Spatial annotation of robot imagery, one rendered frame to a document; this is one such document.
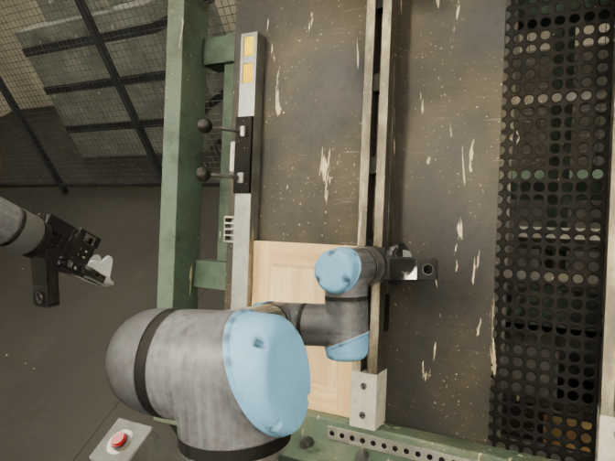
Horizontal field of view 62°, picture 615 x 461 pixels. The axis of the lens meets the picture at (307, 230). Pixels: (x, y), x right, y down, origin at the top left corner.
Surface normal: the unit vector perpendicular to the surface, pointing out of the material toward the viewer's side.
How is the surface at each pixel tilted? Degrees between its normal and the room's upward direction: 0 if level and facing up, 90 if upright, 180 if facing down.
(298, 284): 53
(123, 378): 59
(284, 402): 84
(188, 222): 90
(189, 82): 90
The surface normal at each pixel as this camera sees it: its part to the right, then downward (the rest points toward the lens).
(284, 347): 0.92, -0.13
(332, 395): -0.46, -0.01
